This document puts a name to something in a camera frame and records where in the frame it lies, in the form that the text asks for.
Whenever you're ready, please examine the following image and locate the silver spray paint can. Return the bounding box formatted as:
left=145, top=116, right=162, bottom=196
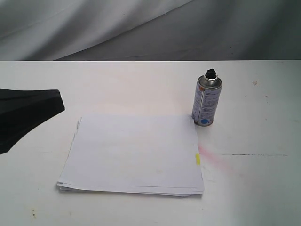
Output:
left=191, top=68, right=222, bottom=127

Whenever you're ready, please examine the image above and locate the grey backdrop cloth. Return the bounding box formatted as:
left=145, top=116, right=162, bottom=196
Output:
left=0, top=0, right=301, bottom=61

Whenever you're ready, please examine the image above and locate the white paper stack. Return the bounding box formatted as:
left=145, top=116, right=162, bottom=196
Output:
left=57, top=114, right=204, bottom=196

